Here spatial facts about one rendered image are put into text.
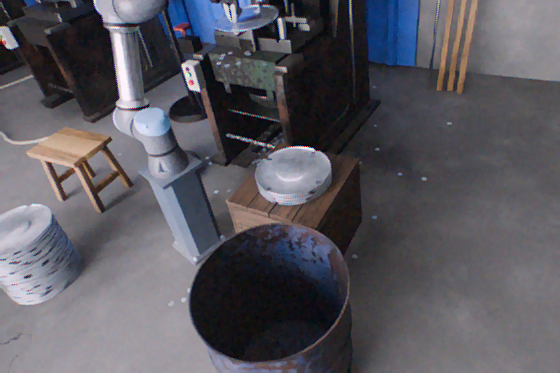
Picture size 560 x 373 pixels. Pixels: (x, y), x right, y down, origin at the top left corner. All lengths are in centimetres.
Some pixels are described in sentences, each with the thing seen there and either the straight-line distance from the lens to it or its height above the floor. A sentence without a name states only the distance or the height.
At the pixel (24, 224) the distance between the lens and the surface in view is 202.
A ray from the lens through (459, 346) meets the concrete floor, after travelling 158.
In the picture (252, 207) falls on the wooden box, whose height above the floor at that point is 35.
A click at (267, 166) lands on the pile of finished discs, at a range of 161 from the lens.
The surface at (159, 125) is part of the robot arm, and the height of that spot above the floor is 66.
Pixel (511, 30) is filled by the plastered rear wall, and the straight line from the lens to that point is 294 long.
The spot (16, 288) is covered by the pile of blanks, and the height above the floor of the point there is 11.
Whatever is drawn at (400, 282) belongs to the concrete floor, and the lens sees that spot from 169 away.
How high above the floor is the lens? 136
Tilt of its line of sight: 37 degrees down
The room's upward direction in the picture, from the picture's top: 10 degrees counter-clockwise
